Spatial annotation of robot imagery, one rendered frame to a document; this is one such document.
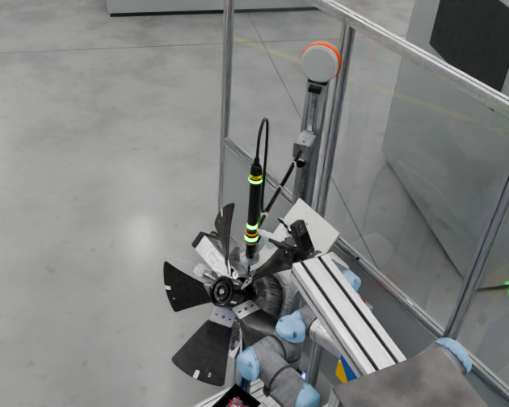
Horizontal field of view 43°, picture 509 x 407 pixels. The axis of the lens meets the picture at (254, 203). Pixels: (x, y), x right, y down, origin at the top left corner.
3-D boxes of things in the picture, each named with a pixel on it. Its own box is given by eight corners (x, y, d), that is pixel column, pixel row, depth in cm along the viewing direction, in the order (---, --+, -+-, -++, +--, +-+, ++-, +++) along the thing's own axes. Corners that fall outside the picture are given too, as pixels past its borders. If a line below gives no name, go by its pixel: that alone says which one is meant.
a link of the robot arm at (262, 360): (264, 379, 150) (298, 356, 156) (233, 349, 156) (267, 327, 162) (262, 399, 155) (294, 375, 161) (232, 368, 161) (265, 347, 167)
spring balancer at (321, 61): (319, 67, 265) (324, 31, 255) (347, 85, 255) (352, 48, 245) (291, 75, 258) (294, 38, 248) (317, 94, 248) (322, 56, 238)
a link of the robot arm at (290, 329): (267, 322, 161) (292, 307, 166) (264, 350, 168) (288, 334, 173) (289, 342, 157) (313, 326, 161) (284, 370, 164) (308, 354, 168)
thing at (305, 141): (299, 145, 273) (301, 128, 268) (315, 149, 272) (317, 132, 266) (292, 158, 266) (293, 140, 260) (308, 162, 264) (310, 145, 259)
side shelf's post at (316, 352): (307, 396, 352) (327, 291, 300) (312, 400, 350) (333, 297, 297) (301, 399, 351) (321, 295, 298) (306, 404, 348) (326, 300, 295)
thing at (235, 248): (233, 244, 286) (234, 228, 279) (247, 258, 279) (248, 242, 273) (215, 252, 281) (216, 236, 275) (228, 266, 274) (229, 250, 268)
